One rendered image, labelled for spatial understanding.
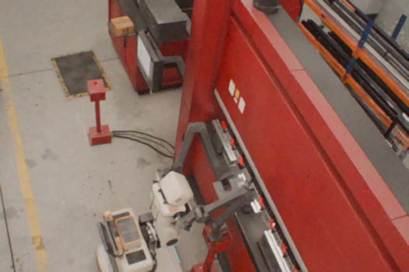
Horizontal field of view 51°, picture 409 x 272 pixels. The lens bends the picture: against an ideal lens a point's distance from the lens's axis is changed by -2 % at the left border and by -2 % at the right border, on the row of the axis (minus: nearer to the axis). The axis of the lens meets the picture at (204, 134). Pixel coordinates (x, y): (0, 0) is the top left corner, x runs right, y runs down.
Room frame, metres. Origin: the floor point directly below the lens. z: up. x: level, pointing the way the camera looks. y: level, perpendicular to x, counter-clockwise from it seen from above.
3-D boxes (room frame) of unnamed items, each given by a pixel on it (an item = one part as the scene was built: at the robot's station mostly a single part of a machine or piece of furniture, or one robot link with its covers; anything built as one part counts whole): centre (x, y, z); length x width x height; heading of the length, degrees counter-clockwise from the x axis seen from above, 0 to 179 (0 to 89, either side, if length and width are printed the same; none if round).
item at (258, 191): (2.09, -0.51, 1.19); 0.15 x 0.09 x 0.17; 27
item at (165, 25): (3.16, 0.54, 1.53); 0.51 x 0.25 x 0.85; 31
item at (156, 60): (3.07, 0.59, 1.42); 0.45 x 0.12 x 0.36; 31
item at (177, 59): (3.29, 0.39, 1.18); 0.40 x 0.24 x 0.07; 27
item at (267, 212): (1.91, -0.60, 1.19); 0.15 x 0.09 x 0.17; 27
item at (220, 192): (2.18, -0.30, 1.00); 0.26 x 0.18 x 0.01; 117
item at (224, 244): (1.87, -0.26, 0.75); 0.20 x 0.16 x 0.18; 31
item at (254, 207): (2.20, -0.46, 0.92); 0.39 x 0.06 x 0.10; 27
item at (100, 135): (3.28, 1.18, 0.41); 0.25 x 0.20 x 0.83; 117
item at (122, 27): (4.08, 1.14, 1.04); 0.30 x 0.26 x 0.12; 32
